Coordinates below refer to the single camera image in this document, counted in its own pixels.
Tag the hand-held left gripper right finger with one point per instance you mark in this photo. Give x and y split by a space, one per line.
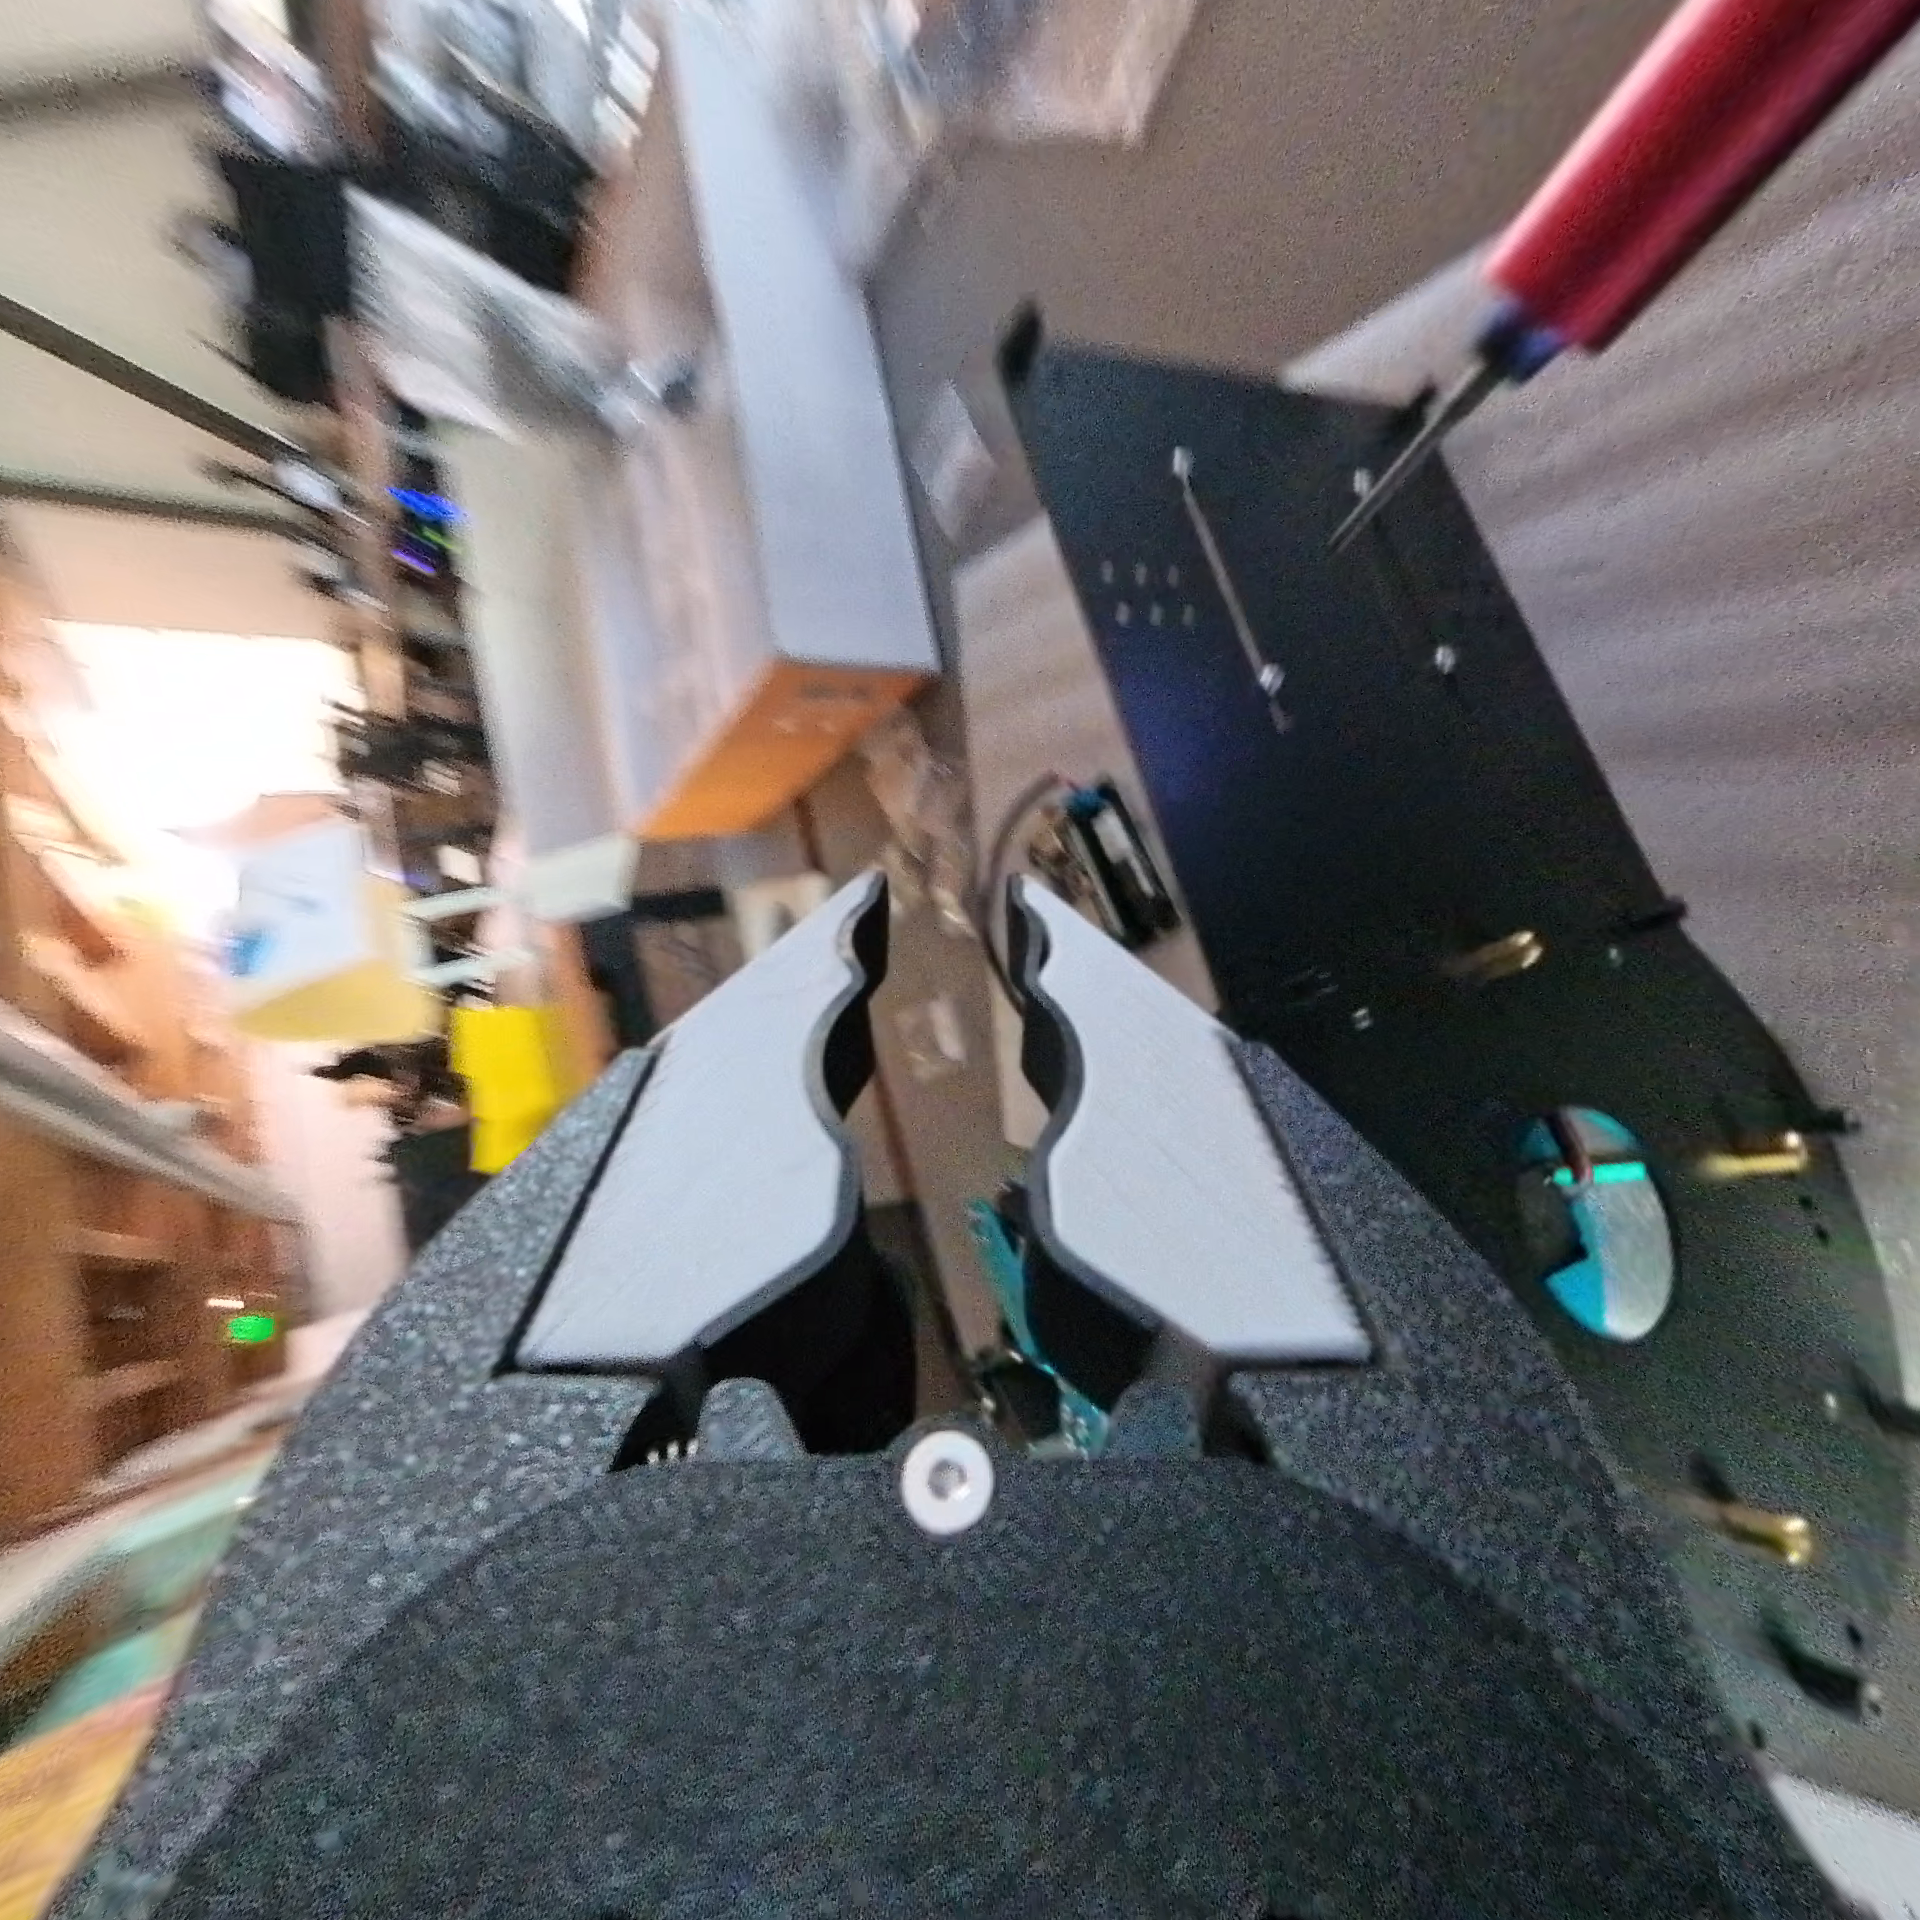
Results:
1185 1185

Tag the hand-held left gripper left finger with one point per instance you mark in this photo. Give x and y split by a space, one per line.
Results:
721 1141

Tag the black metal chassis plate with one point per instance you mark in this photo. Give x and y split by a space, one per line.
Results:
1395 840

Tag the red electric screwdriver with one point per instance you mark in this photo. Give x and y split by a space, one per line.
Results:
1650 165

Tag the teal circuit board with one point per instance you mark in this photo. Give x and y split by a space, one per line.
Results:
1009 1306

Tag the yellow box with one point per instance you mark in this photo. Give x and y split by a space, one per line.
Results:
507 1080

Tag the black battery holder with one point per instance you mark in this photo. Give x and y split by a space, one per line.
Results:
1117 863

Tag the white cardboard box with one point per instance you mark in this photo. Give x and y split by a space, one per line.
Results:
795 451

